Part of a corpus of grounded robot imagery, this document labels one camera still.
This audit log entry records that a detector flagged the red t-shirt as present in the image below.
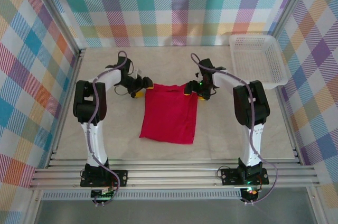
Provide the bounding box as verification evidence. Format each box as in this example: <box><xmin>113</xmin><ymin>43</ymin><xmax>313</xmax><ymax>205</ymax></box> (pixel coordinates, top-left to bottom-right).
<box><xmin>139</xmin><ymin>83</ymin><xmax>199</xmax><ymax>145</ymax></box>

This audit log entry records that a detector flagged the white plastic basket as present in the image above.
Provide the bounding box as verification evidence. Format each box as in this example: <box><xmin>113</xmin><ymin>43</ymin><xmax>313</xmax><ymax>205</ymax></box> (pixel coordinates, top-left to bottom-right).
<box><xmin>228</xmin><ymin>34</ymin><xmax>289</xmax><ymax>90</ymax></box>

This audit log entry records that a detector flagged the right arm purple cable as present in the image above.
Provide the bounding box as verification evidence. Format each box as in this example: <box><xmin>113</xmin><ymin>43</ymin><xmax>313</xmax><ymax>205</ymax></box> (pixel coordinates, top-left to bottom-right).
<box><xmin>190</xmin><ymin>53</ymin><xmax>278</xmax><ymax>206</ymax></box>

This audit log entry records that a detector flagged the aluminium mounting rail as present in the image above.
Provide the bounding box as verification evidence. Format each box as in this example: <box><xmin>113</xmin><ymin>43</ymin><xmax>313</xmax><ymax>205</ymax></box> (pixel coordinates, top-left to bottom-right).
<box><xmin>29</xmin><ymin>158</ymin><xmax>322</xmax><ymax>190</ymax></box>

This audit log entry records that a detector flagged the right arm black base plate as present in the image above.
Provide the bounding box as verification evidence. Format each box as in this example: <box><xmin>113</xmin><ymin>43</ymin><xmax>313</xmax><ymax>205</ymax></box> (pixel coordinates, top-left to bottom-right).
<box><xmin>220</xmin><ymin>167</ymin><xmax>270</xmax><ymax>185</ymax></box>

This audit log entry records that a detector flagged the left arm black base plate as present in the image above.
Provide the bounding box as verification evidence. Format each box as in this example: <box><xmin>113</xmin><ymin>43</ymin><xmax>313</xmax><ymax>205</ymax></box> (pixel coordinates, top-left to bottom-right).
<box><xmin>80</xmin><ymin>170</ymin><xmax>128</xmax><ymax>188</ymax></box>

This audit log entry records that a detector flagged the slotted grey cable duct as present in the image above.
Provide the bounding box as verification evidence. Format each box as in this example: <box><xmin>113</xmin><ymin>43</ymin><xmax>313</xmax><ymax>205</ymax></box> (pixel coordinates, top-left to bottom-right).
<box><xmin>42</xmin><ymin>191</ymin><xmax>243</xmax><ymax>201</ymax></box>

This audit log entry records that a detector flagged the aluminium corner post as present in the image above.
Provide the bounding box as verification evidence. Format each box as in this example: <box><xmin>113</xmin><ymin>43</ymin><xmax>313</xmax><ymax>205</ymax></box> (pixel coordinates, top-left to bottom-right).
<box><xmin>25</xmin><ymin>0</ymin><xmax>87</xmax><ymax>58</ymax></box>
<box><xmin>269</xmin><ymin>0</ymin><xmax>317</xmax><ymax>40</ymax></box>

